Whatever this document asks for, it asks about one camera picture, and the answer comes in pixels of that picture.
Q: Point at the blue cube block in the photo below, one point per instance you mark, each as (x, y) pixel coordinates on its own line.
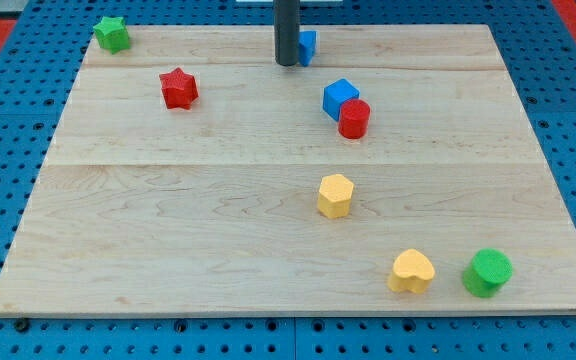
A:
(336, 94)

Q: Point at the blue triangle block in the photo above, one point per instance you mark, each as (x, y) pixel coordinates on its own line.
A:
(307, 47)

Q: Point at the yellow hexagon block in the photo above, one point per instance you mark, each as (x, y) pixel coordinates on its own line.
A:
(335, 195)

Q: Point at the red cylinder block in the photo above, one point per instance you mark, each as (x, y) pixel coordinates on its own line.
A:
(354, 118)

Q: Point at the light wooden board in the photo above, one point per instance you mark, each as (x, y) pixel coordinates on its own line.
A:
(140, 211)

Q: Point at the red star block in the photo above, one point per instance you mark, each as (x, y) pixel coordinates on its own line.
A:
(179, 89)

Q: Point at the yellow heart block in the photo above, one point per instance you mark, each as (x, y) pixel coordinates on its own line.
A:
(412, 272)

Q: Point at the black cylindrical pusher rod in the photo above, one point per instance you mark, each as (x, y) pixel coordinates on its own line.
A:
(286, 31)

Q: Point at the green cylinder block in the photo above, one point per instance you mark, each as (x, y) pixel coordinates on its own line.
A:
(488, 271)

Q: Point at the green star block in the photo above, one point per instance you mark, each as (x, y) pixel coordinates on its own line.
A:
(112, 34)

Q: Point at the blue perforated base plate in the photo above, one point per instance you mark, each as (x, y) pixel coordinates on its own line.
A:
(38, 65)

